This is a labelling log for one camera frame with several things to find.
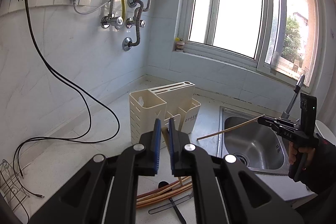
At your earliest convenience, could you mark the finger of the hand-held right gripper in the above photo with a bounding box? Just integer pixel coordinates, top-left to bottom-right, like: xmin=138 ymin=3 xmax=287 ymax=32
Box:
xmin=257 ymin=114 xmax=301 ymax=133

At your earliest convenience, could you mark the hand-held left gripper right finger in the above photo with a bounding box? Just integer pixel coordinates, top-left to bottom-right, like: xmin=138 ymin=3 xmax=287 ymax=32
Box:
xmin=169 ymin=117 xmax=305 ymax=224

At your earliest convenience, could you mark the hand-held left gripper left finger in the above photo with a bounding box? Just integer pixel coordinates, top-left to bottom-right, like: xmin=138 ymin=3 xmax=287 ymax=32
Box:
xmin=29 ymin=118 xmax=162 ymax=224

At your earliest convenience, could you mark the cream plastic utensil holder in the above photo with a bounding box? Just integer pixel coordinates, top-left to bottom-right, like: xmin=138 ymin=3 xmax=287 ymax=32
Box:
xmin=129 ymin=80 xmax=201 ymax=150

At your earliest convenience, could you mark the reddish brown chopstick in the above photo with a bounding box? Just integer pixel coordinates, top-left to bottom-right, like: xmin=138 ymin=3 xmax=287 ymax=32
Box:
xmin=136 ymin=176 xmax=192 ymax=198

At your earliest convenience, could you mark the person's right forearm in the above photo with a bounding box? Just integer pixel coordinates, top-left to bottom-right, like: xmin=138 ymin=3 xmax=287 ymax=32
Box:
xmin=295 ymin=133 xmax=336 ymax=214

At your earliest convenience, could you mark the person's right hand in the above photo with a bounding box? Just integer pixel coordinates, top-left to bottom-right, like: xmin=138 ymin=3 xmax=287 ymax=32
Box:
xmin=288 ymin=144 xmax=316 ymax=170

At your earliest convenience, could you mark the white rounded object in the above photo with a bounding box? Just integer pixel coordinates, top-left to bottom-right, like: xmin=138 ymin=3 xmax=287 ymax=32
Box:
xmin=314 ymin=120 xmax=330 ymax=142

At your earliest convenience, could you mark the chrome faucet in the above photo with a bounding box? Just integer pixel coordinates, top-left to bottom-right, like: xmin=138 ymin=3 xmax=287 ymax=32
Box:
xmin=281 ymin=74 xmax=306 ymax=119

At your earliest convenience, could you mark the stainless steel sink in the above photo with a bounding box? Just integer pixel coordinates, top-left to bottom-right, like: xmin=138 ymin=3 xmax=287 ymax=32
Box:
xmin=217 ymin=106 xmax=290 ymax=175

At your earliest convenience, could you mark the dark plastic knife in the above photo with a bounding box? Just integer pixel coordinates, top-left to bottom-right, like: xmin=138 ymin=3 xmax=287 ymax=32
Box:
xmin=148 ymin=194 xmax=195 ymax=215

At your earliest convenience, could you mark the black spoon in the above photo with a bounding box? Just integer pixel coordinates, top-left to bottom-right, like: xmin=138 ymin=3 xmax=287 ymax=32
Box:
xmin=158 ymin=181 xmax=187 ymax=224

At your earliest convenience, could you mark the chrome angle valve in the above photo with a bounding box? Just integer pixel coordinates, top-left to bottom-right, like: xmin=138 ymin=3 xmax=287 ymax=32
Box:
xmin=125 ymin=17 xmax=146 ymax=29
xmin=101 ymin=15 xmax=124 ymax=29

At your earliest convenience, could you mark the white framed window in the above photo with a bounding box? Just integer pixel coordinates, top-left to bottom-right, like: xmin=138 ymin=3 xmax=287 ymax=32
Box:
xmin=173 ymin=0 xmax=324 ymax=88

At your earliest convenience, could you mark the black cable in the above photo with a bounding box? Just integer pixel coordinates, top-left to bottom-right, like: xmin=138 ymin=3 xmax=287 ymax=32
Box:
xmin=13 ymin=0 xmax=120 ymax=178
xmin=13 ymin=0 xmax=92 ymax=178

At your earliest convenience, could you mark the curved corrugated metal hose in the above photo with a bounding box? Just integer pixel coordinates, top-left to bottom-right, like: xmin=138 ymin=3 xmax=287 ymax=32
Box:
xmin=127 ymin=0 xmax=145 ymax=20
xmin=122 ymin=26 xmax=141 ymax=52

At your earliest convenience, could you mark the thin wire with connector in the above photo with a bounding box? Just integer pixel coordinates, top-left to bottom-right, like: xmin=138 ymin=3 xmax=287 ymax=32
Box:
xmin=18 ymin=164 xmax=45 ymax=198

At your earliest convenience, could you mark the metal wire dish rack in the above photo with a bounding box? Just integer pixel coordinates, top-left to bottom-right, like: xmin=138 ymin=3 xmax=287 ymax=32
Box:
xmin=0 ymin=159 xmax=30 ymax=199

